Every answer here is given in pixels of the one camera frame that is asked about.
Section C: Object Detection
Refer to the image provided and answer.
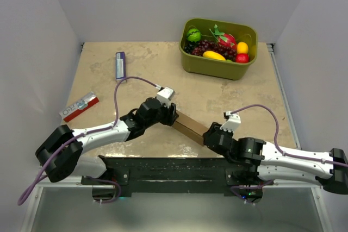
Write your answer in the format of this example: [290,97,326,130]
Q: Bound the brown cardboard paper box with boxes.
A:
[172,111,208,146]

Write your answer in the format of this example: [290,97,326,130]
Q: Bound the red white toothpaste box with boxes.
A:
[59,91,99,122]

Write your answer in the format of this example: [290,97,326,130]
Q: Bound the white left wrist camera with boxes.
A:
[156,87,176,108]

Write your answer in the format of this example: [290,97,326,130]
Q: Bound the dark red toy grapes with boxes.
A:
[190,40,237,61]

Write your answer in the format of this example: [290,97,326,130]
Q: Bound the red toy apple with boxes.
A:
[235,53,250,64]

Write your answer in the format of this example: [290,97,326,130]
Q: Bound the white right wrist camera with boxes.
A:
[220,111,241,133]

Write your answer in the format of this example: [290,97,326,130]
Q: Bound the orange toy fruit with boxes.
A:
[237,42,249,54]

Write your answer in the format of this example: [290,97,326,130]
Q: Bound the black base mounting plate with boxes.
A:
[82,156,274,201]

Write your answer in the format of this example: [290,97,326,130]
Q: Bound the dark blue toy grapes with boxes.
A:
[183,41,198,54]

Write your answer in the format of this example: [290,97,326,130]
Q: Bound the purple toothpaste box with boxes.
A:
[115,52,127,81]

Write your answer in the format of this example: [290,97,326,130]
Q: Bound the aluminium frame rail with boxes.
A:
[266,43,302,150]

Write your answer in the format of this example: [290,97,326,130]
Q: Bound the green toy fruit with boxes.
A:
[186,28,202,42]

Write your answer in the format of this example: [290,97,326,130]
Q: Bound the green plastic bin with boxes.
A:
[179,18,258,80]

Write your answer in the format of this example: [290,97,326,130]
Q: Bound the pink toy dragon fruit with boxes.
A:
[210,24,237,51]

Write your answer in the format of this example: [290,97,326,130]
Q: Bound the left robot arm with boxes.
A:
[35,97,178,183]

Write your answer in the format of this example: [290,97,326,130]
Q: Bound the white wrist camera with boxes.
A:
[156,87,176,108]
[220,111,241,133]

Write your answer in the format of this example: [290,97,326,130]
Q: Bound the yellow toy mango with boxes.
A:
[203,51,226,61]

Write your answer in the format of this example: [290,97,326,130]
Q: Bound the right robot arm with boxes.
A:
[203,122,347,195]

